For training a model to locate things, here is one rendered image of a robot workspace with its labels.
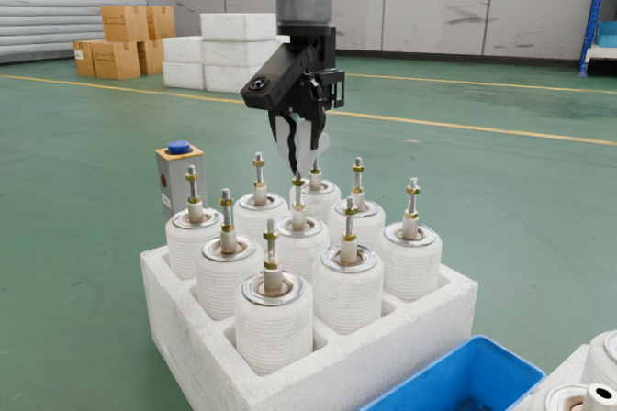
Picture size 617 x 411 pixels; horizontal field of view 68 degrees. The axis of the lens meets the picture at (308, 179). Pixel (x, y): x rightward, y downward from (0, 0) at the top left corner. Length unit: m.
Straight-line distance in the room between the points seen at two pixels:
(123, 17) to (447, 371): 4.08
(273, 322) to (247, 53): 2.87
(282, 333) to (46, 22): 5.97
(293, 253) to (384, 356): 0.19
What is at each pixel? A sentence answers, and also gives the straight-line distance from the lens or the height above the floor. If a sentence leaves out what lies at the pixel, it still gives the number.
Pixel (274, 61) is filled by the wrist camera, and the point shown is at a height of 0.50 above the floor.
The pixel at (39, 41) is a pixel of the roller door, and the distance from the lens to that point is 6.29.
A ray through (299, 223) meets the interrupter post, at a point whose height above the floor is 0.26.
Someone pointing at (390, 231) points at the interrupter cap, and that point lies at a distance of 0.69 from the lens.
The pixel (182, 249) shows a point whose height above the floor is 0.22.
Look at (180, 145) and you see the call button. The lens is 0.87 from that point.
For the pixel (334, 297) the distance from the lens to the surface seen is 0.60.
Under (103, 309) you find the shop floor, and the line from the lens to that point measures 1.03.
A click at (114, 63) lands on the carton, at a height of 0.13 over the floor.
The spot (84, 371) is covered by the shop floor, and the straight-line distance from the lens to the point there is 0.90.
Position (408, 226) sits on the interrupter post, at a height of 0.27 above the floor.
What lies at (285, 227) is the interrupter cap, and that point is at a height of 0.25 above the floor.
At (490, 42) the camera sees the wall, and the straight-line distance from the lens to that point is 5.66.
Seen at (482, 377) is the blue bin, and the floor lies 0.05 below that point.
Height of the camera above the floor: 0.56
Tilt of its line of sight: 20 degrees down
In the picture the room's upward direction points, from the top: straight up
